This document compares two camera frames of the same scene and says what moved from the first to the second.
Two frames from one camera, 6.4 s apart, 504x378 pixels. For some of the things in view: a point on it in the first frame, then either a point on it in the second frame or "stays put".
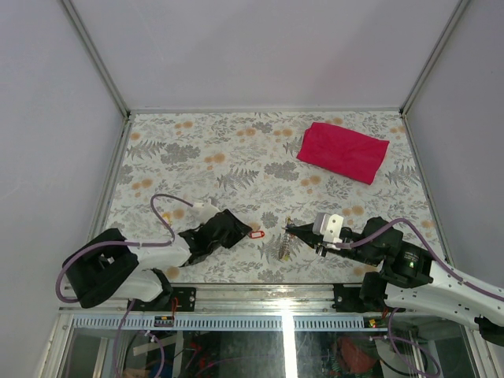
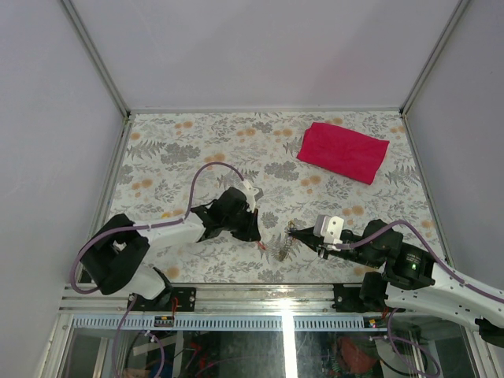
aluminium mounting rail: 250,299 stays put
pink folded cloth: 342,150 stays put
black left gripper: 239,231 -> 253,231
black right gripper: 304,232 stays put
